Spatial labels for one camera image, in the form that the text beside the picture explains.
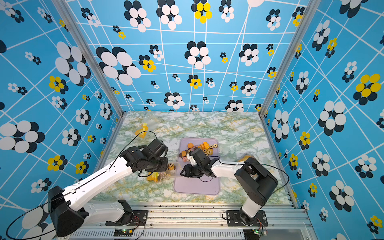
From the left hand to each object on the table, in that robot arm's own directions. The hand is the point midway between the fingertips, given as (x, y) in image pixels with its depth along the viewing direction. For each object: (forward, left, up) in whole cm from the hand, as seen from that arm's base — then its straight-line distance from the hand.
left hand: (168, 165), depth 76 cm
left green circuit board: (-27, +22, -18) cm, 39 cm away
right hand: (+1, -7, -12) cm, 14 cm away
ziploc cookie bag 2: (+11, -45, -13) cm, 48 cm away
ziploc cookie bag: (+3, 0, -14) cm, 14 cm away
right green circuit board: (-27, -41, -16) cm, 51 cm away
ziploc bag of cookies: (+38, +20, -10) cm, 44 cm away
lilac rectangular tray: (-5, -18, -16) cm, 24 cm away
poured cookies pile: (+18, -21, -14) cm, 31 cm away
